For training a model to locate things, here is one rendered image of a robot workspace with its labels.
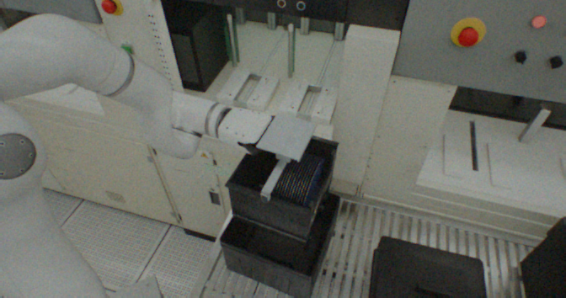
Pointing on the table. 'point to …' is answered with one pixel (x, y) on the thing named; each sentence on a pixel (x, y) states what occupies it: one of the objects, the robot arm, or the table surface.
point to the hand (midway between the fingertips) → (285, 141)
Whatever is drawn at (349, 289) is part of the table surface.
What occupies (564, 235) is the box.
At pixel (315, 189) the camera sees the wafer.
